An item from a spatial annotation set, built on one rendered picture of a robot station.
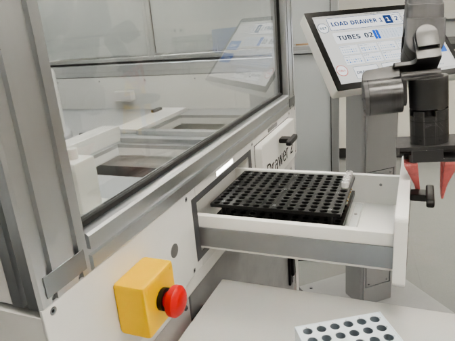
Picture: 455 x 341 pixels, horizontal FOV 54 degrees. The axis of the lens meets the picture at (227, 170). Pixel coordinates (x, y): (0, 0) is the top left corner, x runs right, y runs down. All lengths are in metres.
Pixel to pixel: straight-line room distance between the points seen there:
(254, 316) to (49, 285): 0.35
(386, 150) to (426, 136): 1.01
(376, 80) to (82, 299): 0.53
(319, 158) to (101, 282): 2.10
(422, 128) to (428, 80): 0.08
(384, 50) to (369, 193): 0.82
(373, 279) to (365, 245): 1.28
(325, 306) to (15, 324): 0.45
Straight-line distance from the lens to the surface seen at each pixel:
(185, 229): 0.72
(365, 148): 1.72
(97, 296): 0.56
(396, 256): 0.68
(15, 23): 0.46
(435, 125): 0.77
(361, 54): 1.60
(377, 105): 0.74
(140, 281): 0.57
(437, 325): 0.75
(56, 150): 0.48
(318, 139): 2.53
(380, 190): 0.92
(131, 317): 0.59
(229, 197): 0.80
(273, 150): 1.09
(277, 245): 0.73
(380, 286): 2.02
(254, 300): 0.77
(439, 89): 0.76
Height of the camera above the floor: 1.20
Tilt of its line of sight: 18 degrees down
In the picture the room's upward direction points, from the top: 5 degrees counter-clockwise
